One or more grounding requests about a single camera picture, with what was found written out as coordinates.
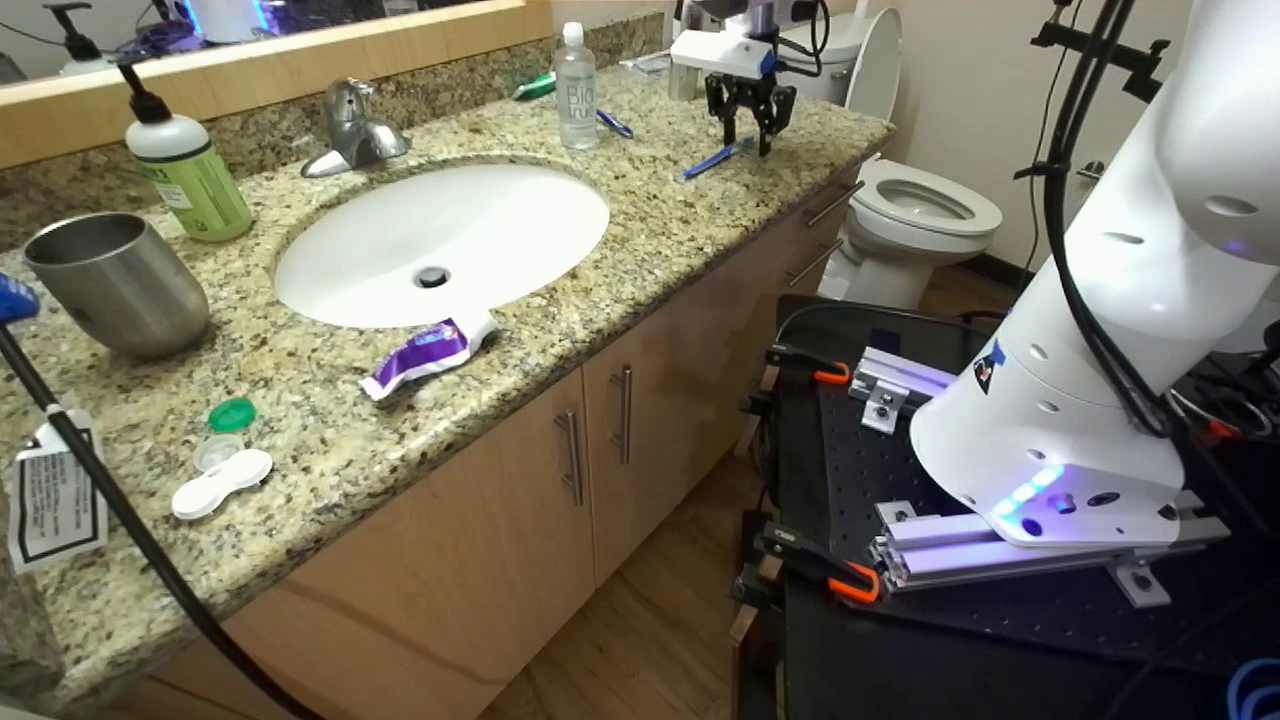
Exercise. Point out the white printed tag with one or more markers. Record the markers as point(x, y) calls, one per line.
point(53, 502)

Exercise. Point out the clear plastic water bottle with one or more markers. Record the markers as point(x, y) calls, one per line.
point(579, 95)

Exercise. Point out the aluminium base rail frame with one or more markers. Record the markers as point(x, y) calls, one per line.
point(985, 545)

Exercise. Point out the small blue stick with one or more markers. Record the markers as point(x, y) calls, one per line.
point(614, 124)

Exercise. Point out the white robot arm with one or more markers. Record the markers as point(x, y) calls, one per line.
point(1120, 332)

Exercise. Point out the green soap pump bottle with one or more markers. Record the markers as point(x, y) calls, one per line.
point(192, 183)

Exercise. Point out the white toilet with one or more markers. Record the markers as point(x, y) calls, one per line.
point(907, 221)

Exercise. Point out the black robot cart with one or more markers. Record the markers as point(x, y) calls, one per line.
point(1014, 652)

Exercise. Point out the white oblong case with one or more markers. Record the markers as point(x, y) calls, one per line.
point(222, 481)

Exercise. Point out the stainless steel cup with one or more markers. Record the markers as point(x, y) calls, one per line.
point(121, 286)

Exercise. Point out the white oval sink basin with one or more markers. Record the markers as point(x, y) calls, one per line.
point(443, 225)

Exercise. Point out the wooden vanity cabinet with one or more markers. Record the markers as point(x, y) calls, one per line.
point(455, 563)

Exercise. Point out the short aluminium rail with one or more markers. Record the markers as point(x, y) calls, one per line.
point(896, 381)

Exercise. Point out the small green capped bottle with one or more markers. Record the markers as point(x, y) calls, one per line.
point(227, 425)

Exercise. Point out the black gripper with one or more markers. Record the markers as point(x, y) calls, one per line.
point(750, 95)

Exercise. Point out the blue toothbrush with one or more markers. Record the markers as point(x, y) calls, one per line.
point(705, 165)

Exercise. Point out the purple toothpaste tube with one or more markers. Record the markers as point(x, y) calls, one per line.
point(426, 354)

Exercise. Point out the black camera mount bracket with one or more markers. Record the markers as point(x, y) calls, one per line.
point(1104, 54)

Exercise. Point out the chrome faucet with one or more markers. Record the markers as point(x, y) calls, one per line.
point(354, 133)

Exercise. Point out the small green tube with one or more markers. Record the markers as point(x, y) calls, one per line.
point(533, 88)

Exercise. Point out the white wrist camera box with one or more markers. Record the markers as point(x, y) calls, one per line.
point(714, 51)

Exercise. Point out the orange black clamp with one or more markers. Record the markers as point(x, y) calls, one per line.
point(815, 364)
point(843, 578)

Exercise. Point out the blue plastic object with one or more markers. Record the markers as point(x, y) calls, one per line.
point(12, 297)

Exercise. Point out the wood framed wall mirror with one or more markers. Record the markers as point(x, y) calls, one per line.
point(264, 72)

